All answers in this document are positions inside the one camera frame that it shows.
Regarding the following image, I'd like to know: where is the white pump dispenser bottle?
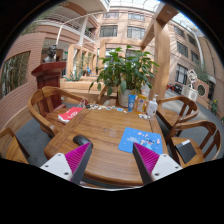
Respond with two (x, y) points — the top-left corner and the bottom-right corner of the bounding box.
(147, 95), (158, 116)

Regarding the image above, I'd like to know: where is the black notebook on chair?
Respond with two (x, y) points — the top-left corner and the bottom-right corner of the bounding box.
(175, 139), (196, 163)

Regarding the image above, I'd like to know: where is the blue cartoon mouse pad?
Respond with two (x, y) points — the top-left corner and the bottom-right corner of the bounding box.
(118, 127), (163, 154)

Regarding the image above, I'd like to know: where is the blue tube bottle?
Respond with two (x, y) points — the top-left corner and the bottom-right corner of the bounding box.
(128, 94), (136, 112)

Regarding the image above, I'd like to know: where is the red white bag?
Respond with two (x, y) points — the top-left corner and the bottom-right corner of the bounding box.
(58, 107), (82, 123)

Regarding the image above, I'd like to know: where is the red wooden pedestal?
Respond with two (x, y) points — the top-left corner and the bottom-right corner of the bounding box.
(31, 62), (66, 117)

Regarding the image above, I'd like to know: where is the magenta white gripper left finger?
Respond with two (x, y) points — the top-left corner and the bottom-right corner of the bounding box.
(41, 142), (92, 185)

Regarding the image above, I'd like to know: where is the dark bust statue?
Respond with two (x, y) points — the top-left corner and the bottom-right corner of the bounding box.
(43, 45), (56, 63)

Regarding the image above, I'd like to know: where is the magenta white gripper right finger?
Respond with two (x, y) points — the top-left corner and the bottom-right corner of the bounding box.
(133, 143), (182, 185)

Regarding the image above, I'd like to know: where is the wooden chair left rear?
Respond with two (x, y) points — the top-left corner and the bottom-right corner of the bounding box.
(28, 86), (88, 137)

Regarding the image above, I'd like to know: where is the wooden chair near left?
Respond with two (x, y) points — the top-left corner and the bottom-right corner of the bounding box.
(0, 128), (29, 164)

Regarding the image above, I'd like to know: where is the wooden chair behind table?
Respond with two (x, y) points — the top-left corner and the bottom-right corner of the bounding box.
(97, 86), (118, 106)

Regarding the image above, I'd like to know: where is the green potted plant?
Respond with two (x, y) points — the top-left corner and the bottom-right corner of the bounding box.
(88, 45), (160, 108)

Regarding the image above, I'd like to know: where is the black computer mouse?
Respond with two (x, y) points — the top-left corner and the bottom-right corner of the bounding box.
(73, 134), (89, 146)

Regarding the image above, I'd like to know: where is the yellow bottle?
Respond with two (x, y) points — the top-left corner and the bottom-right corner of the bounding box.
(136, 91), (147, 112)

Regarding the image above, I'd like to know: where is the wooden chair right rear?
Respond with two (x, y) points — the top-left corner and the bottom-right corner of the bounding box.
(156, 96), (199, 130)

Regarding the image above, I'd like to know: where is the wooden chair near right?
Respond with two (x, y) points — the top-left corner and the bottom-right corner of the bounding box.
(166, 120), (221, 168)

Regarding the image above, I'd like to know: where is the white air conditioner unit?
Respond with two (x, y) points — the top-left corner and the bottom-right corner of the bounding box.
(181, 85), (198, 101)

